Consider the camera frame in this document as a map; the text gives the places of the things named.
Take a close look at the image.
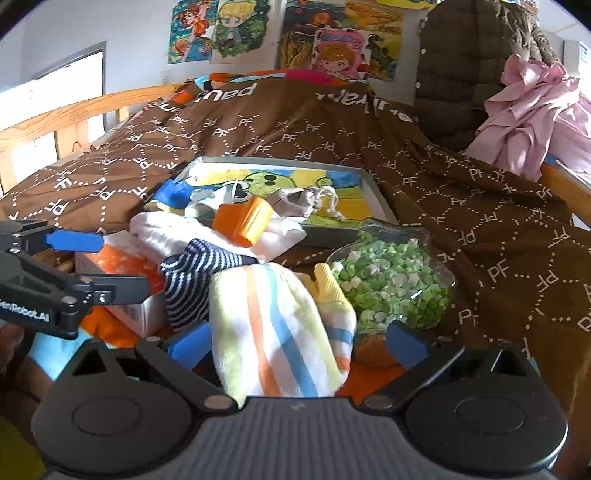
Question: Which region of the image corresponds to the orange-haired figure wall poster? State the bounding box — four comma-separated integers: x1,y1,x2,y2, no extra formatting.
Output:
168,0,218,64

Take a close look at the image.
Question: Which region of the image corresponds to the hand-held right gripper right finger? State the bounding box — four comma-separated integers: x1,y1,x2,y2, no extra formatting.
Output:
358,320,532,414

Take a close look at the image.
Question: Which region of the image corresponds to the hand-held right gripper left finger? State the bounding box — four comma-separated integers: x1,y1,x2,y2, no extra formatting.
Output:
69,320,238,411

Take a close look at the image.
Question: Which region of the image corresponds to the dark orange floral wall poster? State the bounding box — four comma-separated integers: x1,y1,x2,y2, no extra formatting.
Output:
276,0,347,70

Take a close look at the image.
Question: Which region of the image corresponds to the white ribbed towel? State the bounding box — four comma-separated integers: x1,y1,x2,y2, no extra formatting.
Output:
129,210,308,264

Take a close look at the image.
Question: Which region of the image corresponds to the pink pillow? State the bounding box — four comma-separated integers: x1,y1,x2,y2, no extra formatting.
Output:
286,68,370,87

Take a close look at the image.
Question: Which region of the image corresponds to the yellow cloth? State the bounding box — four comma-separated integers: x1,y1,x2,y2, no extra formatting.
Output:
300,263,358,324

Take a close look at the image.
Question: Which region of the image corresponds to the orange and white tissue box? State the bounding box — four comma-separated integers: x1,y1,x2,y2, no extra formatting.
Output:
74,231,167,337

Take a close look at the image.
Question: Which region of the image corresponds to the orange plastic cup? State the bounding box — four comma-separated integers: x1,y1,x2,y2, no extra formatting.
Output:
211,196,274,248

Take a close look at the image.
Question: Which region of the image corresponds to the orange cloth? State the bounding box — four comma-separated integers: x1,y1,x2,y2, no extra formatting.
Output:
78,305,416,402

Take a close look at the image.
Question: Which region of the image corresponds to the navy striped sock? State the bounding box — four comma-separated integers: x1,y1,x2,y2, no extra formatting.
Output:
159,237,259,333

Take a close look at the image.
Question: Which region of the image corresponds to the brown printed blanket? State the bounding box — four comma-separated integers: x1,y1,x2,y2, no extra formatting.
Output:
0,69,591,416

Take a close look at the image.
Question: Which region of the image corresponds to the pink garment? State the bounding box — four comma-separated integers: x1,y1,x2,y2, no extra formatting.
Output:
464,54,591,183

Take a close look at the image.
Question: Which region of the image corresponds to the wooden bed frame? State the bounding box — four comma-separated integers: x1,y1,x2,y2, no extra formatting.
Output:
0,83,585,217

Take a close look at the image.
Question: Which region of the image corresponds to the jar of green paper stars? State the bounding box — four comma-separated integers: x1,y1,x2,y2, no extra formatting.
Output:
325,217,455,370

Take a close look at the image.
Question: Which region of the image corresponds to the light blue cloth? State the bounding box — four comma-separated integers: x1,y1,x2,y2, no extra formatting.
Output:
30,330,88,384

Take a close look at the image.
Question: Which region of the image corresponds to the orange and teal pillow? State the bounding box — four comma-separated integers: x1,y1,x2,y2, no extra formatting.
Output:
171,71,287,109

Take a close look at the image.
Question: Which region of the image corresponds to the cartoon picture tray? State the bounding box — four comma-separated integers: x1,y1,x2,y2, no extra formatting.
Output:
173,156,400,250

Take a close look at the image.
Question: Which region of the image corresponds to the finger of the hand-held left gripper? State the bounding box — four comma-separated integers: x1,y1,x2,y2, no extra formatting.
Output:
65,273,152,308
0,220,105,254

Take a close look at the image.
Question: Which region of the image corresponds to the pink cartoon girl wall poster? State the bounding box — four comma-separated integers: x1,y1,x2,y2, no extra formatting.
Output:
311,28,375,81

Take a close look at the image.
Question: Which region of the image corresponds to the brown quilted jacket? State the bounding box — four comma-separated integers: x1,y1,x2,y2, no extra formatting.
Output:
412,0,561,153

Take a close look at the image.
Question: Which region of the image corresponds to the blond figure wall poster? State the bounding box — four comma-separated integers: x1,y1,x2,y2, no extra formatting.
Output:
210,0,271,63

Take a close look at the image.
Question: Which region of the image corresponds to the grey drawstring pouch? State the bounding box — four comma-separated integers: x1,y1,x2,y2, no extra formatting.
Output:
268,185,340,217

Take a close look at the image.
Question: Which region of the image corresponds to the pastel striped towel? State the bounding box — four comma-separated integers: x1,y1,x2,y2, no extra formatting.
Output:
210,263,358,409

